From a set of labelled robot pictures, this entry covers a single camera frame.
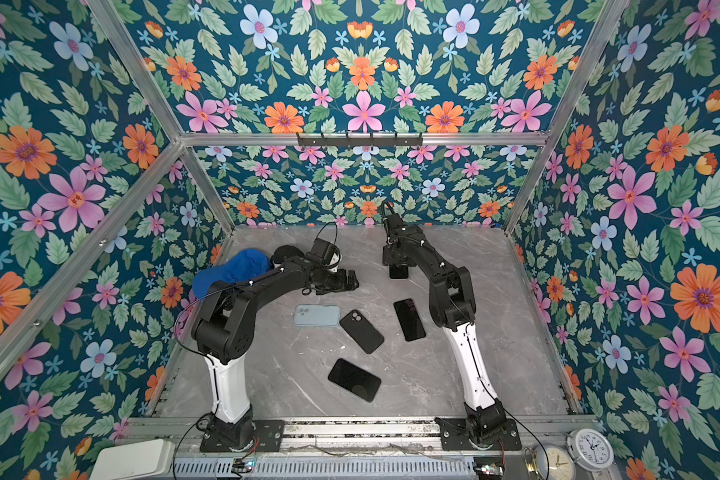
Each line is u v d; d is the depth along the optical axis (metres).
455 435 0.73
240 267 1.04
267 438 0.74
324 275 0.83
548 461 0.64
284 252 1.03
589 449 0.69
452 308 0.64
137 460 0.67
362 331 0.94
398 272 1.05
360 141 0.93
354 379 0.83
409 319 0.94
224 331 0.52
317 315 0.96
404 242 0.77
